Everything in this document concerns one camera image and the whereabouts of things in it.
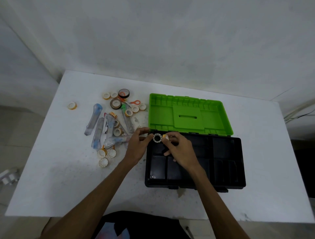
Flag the person's black clothing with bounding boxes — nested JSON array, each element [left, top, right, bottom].
[[92, 211, 191, 239]]

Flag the green utility knife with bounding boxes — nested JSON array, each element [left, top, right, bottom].
[[120, 104, 135, 135]]

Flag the person's right forearm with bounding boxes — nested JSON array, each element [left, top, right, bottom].
[[191, 165, 250, 239]]

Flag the blue knife package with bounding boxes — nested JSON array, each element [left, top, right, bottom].
[[91, 117, 105, 151], [84, 103, 103, 136]]

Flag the pile of small tape rolls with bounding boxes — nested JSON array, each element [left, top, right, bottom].
[[97, 91, 147, 168]]

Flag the white plug adapter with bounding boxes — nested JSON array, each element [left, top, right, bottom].
[[2, 175, 20, 185]]

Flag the black toolbox with green lid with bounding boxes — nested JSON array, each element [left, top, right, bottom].
[[144, 93, 246, 193]]

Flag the white power strip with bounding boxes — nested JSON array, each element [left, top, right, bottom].
[[0, 167, 20, 180]]

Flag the person's right hand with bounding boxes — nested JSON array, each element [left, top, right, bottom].
[[163, 131, 205, 173]]

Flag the person's left forearm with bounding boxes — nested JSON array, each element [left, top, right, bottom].
[[40, 160, 135, 239]]

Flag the black toolbox tray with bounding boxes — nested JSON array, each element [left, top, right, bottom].
[[147, 133, 244, 187]]

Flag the person's left hand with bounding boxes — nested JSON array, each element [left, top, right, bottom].
[[122, 127, 154, 169]]

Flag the black wall cable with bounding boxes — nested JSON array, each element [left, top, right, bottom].
[[284, 112, 315, 121]]

